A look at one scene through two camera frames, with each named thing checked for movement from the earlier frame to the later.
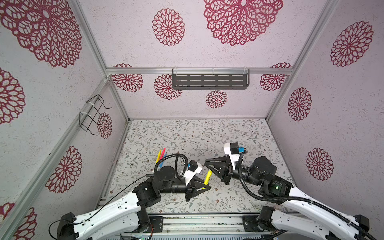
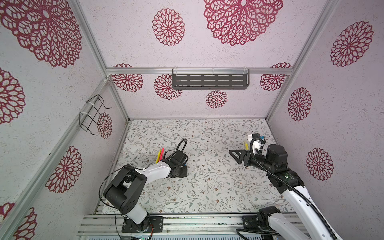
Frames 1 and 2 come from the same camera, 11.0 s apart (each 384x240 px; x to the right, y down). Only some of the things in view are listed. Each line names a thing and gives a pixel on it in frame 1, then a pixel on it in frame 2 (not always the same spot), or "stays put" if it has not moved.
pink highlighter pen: x=163 y=153 stays put
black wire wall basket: x=88 y=120 stays put
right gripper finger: x=217 y=165 → x=240 y=153
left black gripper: x=196 y=184 → x=184 y=171
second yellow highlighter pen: x=158 y=156 stays put
